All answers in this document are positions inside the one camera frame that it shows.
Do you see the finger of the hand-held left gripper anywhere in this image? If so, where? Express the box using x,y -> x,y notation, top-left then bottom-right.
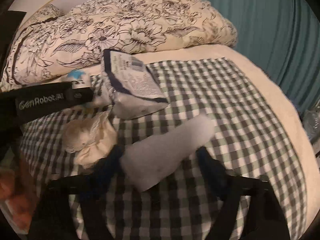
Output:
71,86 -> 94,104

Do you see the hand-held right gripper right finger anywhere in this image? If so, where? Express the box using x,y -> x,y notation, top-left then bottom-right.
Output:
197,147 -> 290,240

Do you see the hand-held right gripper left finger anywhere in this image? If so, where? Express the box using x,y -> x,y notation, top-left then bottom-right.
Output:
27,145 -> 125,240

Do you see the white lace cloth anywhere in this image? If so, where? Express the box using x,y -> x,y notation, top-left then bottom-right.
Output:
62,111 -> 118,168

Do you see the white cylindrical bottle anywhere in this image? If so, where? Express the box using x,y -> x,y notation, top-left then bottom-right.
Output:
121,115 -> 215,192

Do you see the dark edged plastic packet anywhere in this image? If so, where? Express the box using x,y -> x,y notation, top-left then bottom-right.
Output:
101,49 -> 169,119

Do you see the person's left hand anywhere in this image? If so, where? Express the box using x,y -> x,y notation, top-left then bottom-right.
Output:
0,155 -> 40,233

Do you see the green checkered cloth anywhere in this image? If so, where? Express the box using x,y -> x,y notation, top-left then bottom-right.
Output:
20,57 -> 308,240

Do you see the floral duvet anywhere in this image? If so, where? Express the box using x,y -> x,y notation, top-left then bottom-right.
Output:
0,0 -> 238,85

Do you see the floral pillow with dark stripe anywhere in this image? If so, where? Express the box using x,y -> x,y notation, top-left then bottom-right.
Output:
32,4 -> 65,23

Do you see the teal curtain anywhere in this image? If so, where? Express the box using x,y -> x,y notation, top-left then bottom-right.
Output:
185,0 -> 320,115

